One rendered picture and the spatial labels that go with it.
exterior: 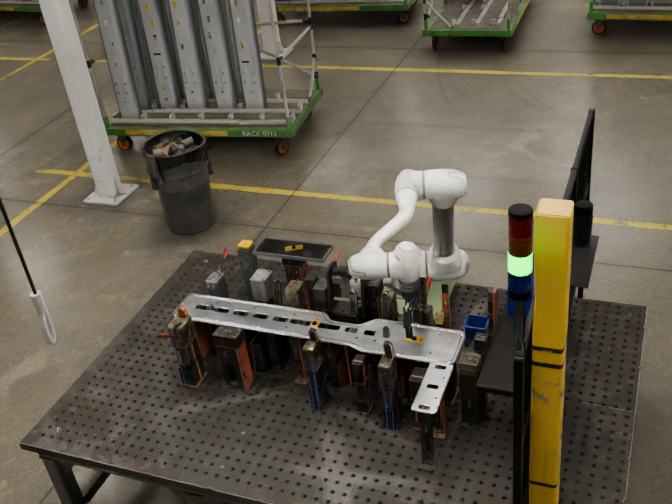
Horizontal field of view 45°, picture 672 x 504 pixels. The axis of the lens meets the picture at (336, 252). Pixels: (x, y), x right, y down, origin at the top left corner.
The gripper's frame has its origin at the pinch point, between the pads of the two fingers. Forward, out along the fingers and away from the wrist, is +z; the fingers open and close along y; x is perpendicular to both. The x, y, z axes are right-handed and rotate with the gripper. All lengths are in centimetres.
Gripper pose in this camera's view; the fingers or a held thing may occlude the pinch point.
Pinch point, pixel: (413, 326)
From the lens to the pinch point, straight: 349.8
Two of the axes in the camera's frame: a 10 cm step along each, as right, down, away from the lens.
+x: 9.3, 1.1, -3.6
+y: -3.6, 5.6, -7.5
